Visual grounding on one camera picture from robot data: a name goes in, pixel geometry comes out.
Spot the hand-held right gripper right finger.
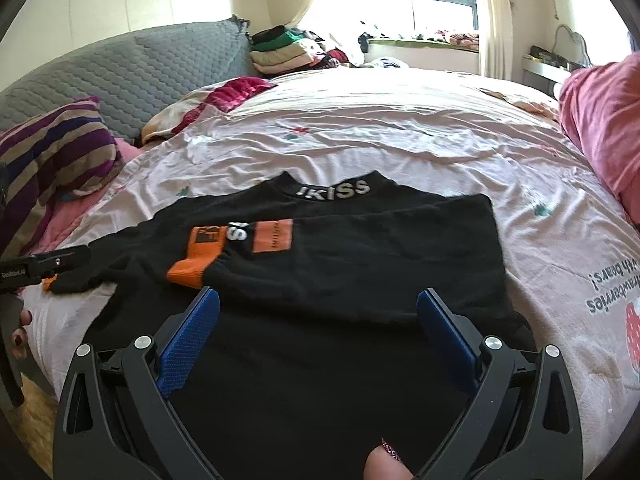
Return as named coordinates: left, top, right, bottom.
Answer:
left=414, top=288, right=584, bottom=480

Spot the cream curtain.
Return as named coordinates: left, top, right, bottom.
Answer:
left=474, top=0, right=518, bottom=81

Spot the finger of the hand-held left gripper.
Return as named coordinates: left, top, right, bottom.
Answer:
left=27, top=245, right=93, bottom=282

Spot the cream floral cloth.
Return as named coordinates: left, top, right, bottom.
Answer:
left=141, top=87, right=213, bottom=145

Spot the pink pillow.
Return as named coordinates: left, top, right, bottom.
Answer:
left=27, top=137, right=147, bottom=257

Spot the pink printed bedsheet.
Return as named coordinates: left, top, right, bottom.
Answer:
left=20, top=66, right=640, bottom=480

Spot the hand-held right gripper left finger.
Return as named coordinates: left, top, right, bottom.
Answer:
left=52, top=286, right=222, bottom=480

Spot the pink blanket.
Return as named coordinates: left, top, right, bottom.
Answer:
left=557, top=52, right=640, bottom=226

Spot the white shelf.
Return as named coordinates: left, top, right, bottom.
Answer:
left=521, top=52, right=576, bottom=98

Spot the purple striped pillow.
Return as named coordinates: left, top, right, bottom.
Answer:
left=0, top=96, right=126, bottom=261

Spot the person's left hand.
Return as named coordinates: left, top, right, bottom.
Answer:
left=10, top=309, right=34, bottom=362

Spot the wavy framed mirror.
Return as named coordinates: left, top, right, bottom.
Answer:
left=551, top=24, right=592, bottom=68

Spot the green windowsill mat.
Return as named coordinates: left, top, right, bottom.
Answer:
left=367, top=35, right=481, bottom=54

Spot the black sweater with orange cuffs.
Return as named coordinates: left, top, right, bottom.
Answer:
left=42, top=170, right=538, bottom=480

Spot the grey quilted pillow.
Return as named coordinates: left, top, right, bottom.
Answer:
left=0, top=15, right=261, bottom=148

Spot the red cloth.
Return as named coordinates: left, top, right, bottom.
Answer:
left=182, top=76, right=279, bottom=122

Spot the stack of folded clothes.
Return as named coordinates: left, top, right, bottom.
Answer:
left=249, top=25, right=351, bottom=77

